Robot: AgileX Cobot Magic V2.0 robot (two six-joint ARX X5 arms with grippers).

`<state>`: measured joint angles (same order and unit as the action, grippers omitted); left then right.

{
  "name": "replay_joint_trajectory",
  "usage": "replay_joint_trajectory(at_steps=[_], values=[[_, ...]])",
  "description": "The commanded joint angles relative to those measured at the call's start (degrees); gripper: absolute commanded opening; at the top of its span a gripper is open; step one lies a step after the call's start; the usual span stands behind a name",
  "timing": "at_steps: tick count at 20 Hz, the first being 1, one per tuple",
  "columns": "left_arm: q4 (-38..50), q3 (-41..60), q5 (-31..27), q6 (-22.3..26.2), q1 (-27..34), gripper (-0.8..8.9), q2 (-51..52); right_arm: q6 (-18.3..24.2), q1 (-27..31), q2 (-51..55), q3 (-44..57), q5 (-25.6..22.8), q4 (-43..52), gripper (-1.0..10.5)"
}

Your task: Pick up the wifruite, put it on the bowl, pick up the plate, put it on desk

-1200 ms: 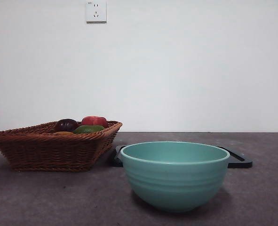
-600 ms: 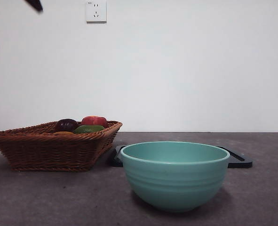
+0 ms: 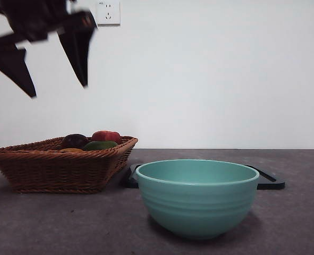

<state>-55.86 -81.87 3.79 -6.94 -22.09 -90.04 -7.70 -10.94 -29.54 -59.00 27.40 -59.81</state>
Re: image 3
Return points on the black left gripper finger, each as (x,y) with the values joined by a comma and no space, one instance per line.
(77,53)
(10,61)

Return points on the teal ceramic bowl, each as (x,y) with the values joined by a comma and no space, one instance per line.
(199,207)

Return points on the dark purple fruit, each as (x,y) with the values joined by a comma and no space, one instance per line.
(74,140)

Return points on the red apple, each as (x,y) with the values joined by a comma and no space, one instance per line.
(106,136)

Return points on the green avocado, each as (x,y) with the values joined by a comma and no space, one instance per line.
(99,145)

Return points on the brown wicker basket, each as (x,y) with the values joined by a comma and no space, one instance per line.
(53,170)

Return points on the dark rectangular tray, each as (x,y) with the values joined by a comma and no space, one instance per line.
(272,183)

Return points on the white wall socket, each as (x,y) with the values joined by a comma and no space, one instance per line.
(110,14)

